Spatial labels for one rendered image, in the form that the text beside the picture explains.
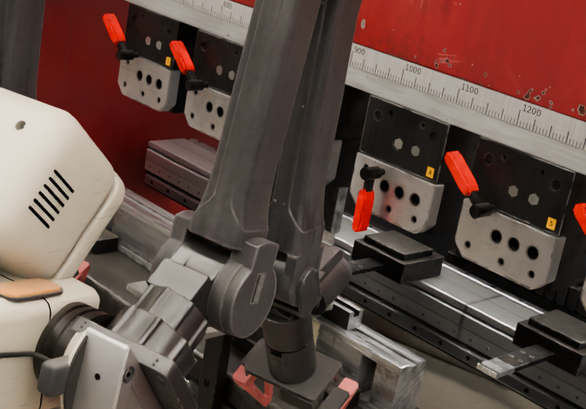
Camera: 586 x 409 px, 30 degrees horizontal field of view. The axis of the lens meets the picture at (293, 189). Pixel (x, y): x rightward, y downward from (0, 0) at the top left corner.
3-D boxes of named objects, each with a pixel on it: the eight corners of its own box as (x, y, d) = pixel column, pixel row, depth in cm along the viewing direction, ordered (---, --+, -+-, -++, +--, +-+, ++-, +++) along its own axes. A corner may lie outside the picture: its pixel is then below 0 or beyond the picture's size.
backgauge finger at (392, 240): (289, 270, 183) (294, 242, 182) (391, 250, 201) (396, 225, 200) (338, 299, 175) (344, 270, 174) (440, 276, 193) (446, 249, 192)
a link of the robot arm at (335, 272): (234, 256, 120) (300, 282, 116) (292, 195, 127) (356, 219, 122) (247, 330, 127) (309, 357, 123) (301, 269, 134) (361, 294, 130)
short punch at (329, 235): (284, 223, 177) (295, 167, 174) (294, 221, 178) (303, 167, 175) (328, 246, 170) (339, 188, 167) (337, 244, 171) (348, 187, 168)
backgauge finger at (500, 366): (451, 362, 160) (459, 331, 158) (550, 330, 178) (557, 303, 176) (518, 400, 152) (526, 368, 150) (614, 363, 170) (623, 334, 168)
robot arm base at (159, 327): (64, 325, 100) (166, 375, 94) (117, 261, 104) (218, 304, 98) (93, 374, 106) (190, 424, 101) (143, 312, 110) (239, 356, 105)
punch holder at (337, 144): (258, 159, 175) (275, 58, 170) (296, 155, 180) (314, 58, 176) (323, 190, 165) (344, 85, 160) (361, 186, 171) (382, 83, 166)
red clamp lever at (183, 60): (170, 38, 182) (192, 86, 179) (189, 38, 184) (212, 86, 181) (165, 44, 183) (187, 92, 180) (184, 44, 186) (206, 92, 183)
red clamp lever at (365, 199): (347, 230, 156) (360, 166, 153) (366, 227, 159) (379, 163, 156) (356, 235, 155) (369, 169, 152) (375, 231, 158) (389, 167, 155)
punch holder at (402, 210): (346, 201, 161) (368, 93, 156) (384, 196, 167) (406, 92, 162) (423, 238, 151) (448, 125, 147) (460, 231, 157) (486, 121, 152)
